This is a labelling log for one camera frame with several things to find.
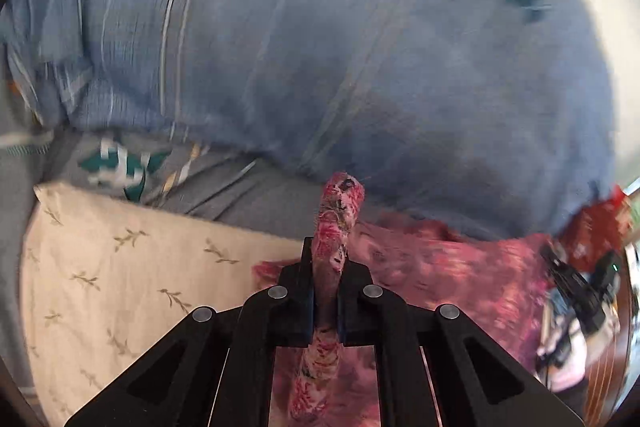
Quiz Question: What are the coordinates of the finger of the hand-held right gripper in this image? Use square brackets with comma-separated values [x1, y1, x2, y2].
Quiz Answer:
[541, 244, 583, 303]

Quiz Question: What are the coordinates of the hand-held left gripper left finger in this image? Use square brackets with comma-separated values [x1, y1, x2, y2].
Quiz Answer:
[65, 237, 317, 427]

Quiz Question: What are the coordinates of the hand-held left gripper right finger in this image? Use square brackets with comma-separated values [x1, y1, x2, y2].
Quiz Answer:
[336, 257, 586, 427]

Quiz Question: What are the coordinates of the purple floral garment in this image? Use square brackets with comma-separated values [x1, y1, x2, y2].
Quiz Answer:
[252, 172, 566, 427]

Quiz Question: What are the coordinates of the dark red plastic bag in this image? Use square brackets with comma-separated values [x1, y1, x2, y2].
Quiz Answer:
[560, 187, 636, 268]

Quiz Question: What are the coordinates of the grey star-print bedsheet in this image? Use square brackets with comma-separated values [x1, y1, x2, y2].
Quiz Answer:
[0, 77, 331, 238]

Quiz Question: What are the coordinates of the white leaf-print quilt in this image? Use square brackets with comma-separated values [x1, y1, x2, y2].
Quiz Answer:
[20, 184, 306, 423]

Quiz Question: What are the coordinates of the blue plaid quilt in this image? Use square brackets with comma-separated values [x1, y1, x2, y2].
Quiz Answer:
[0, 0, 618, 243]

